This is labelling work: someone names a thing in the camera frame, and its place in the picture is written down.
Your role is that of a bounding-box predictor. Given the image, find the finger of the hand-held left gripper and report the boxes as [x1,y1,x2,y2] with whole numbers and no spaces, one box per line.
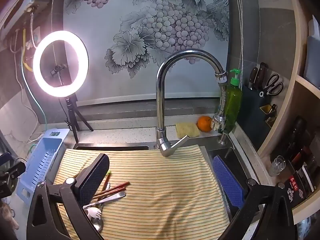
[0,161,26,198]

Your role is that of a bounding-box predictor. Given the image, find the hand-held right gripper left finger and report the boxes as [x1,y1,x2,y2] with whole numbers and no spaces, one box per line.
[26,153,110,240]

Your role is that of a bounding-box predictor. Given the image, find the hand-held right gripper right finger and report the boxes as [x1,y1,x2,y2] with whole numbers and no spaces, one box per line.
[213,154,296,240]

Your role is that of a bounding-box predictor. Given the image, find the green wooden chopstick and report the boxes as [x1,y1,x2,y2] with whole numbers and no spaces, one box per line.
[98,170,112,202]

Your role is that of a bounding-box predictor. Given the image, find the blue plastic drain basket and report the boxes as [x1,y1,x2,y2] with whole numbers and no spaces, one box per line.
[16,128,70,205]

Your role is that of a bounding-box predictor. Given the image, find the metal fork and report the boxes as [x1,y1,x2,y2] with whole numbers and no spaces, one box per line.
[82,191,127,210]

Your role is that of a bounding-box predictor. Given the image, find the white plastic spork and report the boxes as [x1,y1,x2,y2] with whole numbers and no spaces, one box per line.
[84,206,102,218]

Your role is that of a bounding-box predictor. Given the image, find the ornate metal spoon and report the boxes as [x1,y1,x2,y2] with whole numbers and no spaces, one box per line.
[90,182,111,232]

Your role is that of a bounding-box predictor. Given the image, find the clear drinking glass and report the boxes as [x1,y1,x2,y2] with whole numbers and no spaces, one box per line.
[269,155,286,177]

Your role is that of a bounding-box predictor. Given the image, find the orange fruit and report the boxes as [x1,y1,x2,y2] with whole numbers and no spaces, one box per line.
[197,116,213,132]

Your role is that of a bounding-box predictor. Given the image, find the yellow striped cloth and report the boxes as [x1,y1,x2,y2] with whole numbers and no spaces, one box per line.
[51,145,230,240]

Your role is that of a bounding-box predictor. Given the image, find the yellow sponge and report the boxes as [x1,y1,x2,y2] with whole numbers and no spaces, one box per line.
[175,122,200,138]

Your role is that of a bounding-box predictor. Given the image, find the black box with red label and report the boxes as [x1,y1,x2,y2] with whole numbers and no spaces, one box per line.
[286,164,315,202]

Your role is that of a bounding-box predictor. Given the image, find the black tripod stand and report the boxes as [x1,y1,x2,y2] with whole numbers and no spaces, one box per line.
[64,96,94,143]

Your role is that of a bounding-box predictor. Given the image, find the yellow holder cup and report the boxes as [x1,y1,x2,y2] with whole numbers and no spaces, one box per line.
[259,104,277,118]

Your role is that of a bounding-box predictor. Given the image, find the green soap pump bottle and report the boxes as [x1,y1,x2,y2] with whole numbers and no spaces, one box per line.
[221,69,243,134]

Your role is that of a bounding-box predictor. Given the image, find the dark glass bottle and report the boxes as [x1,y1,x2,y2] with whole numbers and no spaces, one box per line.
[285,116,308,160]

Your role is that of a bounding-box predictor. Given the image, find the chrome kitchen faucet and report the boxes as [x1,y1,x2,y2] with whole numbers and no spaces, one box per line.
[155,49,228,157]

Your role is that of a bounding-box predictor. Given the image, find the black white kitchen scissors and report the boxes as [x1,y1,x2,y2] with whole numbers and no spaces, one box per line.
[259,73,284,98]

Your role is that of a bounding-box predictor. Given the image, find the black phone clamp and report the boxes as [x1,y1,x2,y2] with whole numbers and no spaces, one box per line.
[51,64,67,80]

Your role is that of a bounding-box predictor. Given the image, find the wooden shelf cabinet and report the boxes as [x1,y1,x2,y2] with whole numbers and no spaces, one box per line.
[257,0,320,225]

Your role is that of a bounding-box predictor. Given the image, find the grape print window blind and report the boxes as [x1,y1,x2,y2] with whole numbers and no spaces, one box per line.
[62,0,230,100]

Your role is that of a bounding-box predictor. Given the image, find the green hose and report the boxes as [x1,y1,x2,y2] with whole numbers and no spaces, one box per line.
[21,62,48,125]

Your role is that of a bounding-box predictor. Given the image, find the dark wall knife holder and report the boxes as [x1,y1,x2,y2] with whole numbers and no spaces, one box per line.
[244,79,284,130]

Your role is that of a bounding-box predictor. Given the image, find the dark handled kitchen knife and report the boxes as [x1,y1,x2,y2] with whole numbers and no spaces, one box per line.
[255,62,268,90]
[249,67,258,90]

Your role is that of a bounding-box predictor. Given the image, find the yellow hose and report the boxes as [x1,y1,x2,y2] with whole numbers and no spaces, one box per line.
[22,29,33,73]

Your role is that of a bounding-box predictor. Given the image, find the white ring light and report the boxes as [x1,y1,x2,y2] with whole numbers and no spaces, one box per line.
[32,30,89,97]

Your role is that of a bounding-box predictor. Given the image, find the blind bead chain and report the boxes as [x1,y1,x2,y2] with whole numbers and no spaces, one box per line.
[236,0,245,89]

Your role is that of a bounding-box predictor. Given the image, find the wall water heater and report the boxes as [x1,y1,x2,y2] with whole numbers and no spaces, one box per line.
[0,0,44,45]

